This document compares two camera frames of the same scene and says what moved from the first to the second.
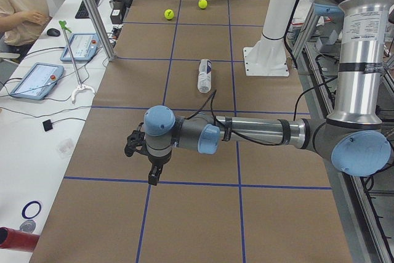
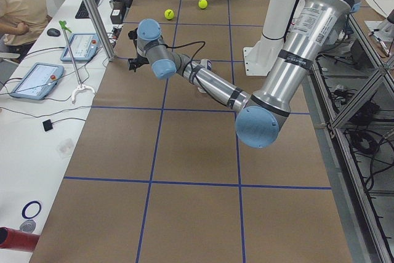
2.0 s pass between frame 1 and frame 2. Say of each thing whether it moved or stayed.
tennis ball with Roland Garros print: stayed
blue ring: stayed
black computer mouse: stayed
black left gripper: moved
